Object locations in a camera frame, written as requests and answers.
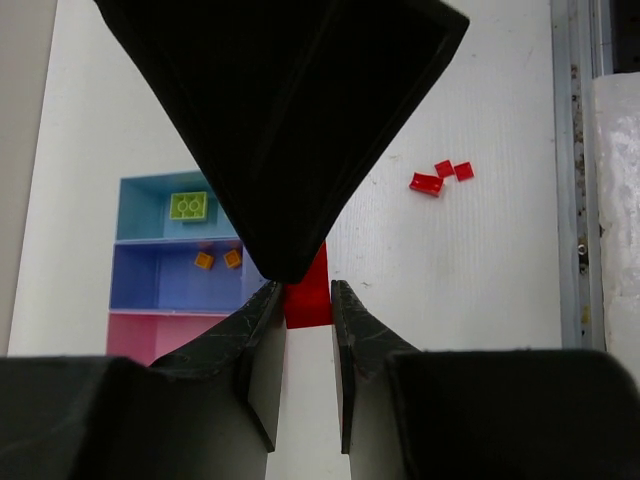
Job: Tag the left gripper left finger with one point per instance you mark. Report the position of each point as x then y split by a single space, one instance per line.
207 410

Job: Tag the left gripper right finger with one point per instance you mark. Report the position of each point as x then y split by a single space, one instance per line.
511 414

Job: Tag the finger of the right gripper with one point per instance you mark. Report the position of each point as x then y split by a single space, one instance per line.
287 105

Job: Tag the red lego with orange top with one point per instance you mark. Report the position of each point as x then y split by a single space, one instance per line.
308 304

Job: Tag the orange lego cube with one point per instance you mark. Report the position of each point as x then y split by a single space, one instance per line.
204 260

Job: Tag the small orange lego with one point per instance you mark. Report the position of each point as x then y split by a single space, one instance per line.
233 259

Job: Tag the pink container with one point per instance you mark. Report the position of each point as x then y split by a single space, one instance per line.
145 337

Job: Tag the dark blue container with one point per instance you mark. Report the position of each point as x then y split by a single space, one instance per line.
161 276

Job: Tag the red lego brick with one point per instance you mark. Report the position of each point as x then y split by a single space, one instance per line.
431 185

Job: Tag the small red lego plate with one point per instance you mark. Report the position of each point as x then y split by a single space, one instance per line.
444 169
463 171

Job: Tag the light blue container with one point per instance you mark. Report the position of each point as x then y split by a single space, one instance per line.
145 206

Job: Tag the front aluminium rail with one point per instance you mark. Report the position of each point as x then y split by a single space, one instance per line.
581 52

